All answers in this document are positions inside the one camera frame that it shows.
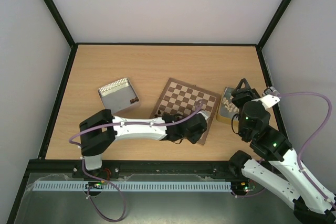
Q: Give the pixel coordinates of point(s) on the wooden chess board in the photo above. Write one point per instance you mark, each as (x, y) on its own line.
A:
(181, 97)

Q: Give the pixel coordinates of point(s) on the pile of dark chess pieces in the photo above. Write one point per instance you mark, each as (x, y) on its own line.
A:
(134, 100)

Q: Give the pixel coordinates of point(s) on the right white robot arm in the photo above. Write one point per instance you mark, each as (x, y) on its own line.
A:
(310, 201)

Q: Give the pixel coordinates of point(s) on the light blue cable duct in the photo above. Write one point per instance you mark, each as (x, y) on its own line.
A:
(133, 186)

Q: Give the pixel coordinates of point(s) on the pink tin tray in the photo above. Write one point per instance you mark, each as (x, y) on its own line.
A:
(116, 96)

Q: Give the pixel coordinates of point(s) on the black frame rail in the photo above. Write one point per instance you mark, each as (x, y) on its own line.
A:
(116, 169)

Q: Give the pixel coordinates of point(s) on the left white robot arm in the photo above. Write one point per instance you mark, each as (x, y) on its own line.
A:
(99, 131)

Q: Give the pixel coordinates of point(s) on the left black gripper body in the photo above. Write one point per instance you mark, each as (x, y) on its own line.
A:
(192, 140)

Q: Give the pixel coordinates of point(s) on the gold tin tray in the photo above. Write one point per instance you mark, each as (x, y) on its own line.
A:
(232, 100)

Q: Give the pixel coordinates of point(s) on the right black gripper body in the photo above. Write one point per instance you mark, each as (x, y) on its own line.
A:
(242, 95)

